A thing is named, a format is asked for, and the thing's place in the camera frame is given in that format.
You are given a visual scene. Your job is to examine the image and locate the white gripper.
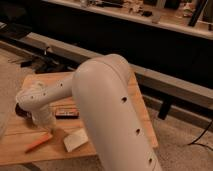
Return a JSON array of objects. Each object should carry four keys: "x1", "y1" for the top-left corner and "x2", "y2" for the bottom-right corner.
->
[{"x1": 32, "y1": 105, "x2": 56, "y2": 129}]

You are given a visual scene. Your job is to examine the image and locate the orange pepper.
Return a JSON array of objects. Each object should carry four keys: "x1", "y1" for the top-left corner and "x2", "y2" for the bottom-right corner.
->
[{"x1": 25, "y1": 133, "x2": 53, "y2": 153}]

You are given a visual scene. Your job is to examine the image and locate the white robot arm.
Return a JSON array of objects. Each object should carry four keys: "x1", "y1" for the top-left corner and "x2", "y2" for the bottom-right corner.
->
[{"x1": 16, "y1": 54, "x2": 163, "y2": 171}]

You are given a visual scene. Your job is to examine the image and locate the white sponge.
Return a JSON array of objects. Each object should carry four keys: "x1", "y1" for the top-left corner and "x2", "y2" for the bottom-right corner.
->
[{"x1": 63, "y1": 128, "x2": 88, "y2": 152}]

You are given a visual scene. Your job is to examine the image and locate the black rectangular box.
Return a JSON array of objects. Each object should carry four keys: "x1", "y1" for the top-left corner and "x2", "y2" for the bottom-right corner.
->
[{"x1": 55, "y1": 108, "x2": 79, "y2": 119}]

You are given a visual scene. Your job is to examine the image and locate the wooden table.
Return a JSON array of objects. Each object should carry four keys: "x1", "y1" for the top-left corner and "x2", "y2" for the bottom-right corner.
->
[{"x1": 0, "y1": 72, "x2": 158, "y2": 166}]

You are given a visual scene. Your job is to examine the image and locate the black cable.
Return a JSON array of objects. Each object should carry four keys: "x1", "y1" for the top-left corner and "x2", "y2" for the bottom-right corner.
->
[{"x1": 187, "y1": 119, "x2": 213, "y2": 147}]

